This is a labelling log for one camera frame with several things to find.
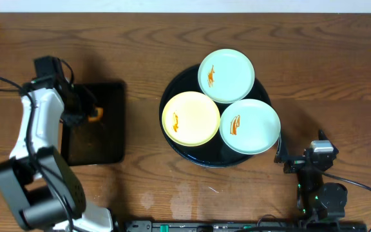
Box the orange sponge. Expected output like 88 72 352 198
88 107 104 122

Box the yellow plate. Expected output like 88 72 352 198
161 92 220 147

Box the green plate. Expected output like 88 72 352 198
220 99 281 155
198 49 255 104

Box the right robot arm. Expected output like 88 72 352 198
274 130 348 229

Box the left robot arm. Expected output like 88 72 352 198
0 56 115 231

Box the round black tray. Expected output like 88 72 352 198
158 63 273 168

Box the rectangular black tray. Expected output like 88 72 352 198
61 81 126 166

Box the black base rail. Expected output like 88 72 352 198
122 220 368 232

